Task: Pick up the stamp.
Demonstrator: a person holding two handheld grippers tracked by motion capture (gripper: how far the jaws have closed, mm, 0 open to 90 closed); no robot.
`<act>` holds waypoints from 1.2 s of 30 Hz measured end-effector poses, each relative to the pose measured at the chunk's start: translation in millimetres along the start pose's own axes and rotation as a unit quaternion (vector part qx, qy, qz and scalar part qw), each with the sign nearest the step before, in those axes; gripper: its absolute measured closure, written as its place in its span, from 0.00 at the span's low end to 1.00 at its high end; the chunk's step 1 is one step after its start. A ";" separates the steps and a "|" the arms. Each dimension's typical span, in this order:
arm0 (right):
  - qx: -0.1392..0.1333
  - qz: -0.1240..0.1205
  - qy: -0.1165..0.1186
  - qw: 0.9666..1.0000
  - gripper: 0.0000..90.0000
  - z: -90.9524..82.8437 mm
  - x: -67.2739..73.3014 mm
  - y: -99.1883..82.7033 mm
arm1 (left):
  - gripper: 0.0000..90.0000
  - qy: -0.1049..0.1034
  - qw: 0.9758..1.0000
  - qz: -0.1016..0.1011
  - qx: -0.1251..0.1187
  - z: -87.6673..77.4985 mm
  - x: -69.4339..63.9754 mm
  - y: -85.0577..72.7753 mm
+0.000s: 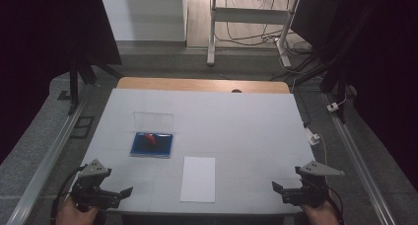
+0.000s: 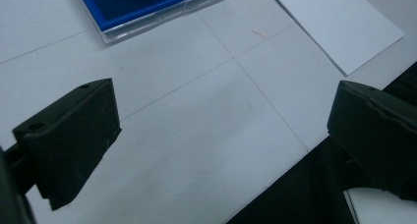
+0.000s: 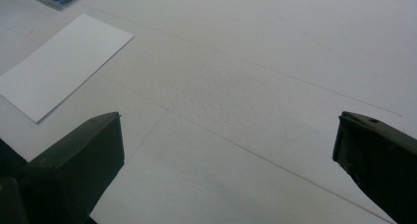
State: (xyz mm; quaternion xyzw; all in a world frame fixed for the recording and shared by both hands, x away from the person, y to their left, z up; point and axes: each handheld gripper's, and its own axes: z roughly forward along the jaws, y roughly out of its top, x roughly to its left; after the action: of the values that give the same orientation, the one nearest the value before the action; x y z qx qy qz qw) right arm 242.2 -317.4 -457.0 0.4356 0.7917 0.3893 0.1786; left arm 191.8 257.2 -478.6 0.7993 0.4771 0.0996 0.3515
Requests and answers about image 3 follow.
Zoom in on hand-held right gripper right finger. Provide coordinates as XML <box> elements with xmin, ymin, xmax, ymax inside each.
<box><xmin>331</xmin><ymin>110</ymin><xmax>417</xmax><ymax>224</ymax></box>

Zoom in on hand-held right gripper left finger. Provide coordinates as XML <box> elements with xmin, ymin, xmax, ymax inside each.
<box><xmin>18</xmin><ymin>111</ymin><xmax>126</xmax><ymax>224</ymax></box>

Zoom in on white paper sheet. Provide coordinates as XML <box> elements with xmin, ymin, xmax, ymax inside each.
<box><xmin>0</xmin><ymin>13</ymin><xmax>136</xmax><ymax>125</ymax></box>

